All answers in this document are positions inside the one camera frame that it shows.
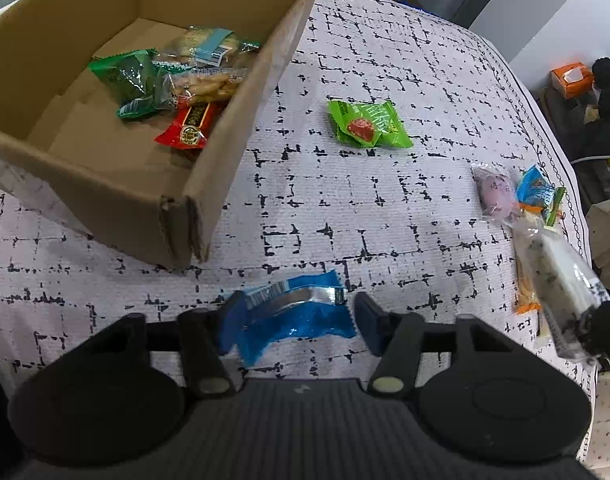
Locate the blue foil snack packet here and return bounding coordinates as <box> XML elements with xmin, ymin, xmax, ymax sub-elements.
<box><xmin>235</xmin><ymin>269</ymin><xmax>357</xmax><ymax>366</ymax></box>

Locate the purple snack packet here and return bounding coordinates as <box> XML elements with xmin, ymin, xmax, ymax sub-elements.
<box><xmin>471</xmin><ymin>162</ymin><xmax>521</xmax><ymax>222</ymax></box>

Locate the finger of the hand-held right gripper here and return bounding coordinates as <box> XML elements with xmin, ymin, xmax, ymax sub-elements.
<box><xmin>575</xmin><ymin>300</ymin><xmax>610</xmax><ymax>373</ymax></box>

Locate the black and white printed mat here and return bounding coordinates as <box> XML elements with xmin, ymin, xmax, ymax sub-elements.
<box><xmin>0</xmin><ymin>0</ymin><xmax>598</xmax><ymax>411</ymax></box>

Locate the dark bag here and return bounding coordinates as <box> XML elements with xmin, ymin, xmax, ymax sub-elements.
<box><xmin>540</xmin><ymin>87</ymin><xmax>610</xmax><ymax>201</ymax></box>

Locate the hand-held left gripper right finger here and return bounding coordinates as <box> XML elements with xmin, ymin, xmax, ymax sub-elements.
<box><xmin>352</xmin><ymin>292</ymin><xmax>513</xmax><ymax>395</ymax></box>

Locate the orange tissue box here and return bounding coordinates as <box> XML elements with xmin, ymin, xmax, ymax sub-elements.
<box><xmin>550</xmin><ymin>61</ymin><xmax>593</xmax><ymax>96</ymax></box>

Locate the orange cracker packet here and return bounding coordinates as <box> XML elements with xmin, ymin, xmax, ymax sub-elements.
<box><xmin>514</xmin><ymin>255</ymin><xmax>543</xmax><ymax>316</ymax></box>

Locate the white cream bar packet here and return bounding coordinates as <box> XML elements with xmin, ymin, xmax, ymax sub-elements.
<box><xmin>510</xmin><ymin>212</ymin><xmax>608</xmax><ymax>361</ymax></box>

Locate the dark green snack packet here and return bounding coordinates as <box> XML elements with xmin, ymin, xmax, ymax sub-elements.
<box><xmin>88</xmin><ymin>49</ymin><xmax>178</xmax><ymax>122</ymax></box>

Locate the clear fried snack packet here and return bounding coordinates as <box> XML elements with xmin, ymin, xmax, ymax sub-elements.
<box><xmin>162</xmin><ymin>65</ymin><xmax>248</xmax><ymax>108</ymax></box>

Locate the brown cardboard box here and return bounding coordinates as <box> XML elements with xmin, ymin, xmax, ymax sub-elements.
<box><xmin>0</xmin><ymin>0</ymin><xmax>325</xmax><ymax>268</ymax></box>

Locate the green snack packet red picture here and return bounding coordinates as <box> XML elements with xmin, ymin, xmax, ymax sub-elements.
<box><xmin>326</xmin><ymin>100</ymin><xmax>415</xmax><ymax>150</ymax></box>

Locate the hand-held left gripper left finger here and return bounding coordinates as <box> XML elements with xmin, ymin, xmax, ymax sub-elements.
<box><xmin>85</xmin><ymin>290</ymin><xmax>249</xmax><ymax>397</ymax></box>

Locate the small blue snack packet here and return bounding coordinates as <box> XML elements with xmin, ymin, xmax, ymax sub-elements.
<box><xmin>515</xmin><ymin>164</ymin><xmax>567</xmax><ymax>227</ymax></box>

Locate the clear cracker packet green print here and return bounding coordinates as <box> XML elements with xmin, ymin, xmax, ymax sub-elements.
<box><xmin>152</xmin><ymin>25</ymin><xmax>262</xmax><ymax>68</ymax></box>

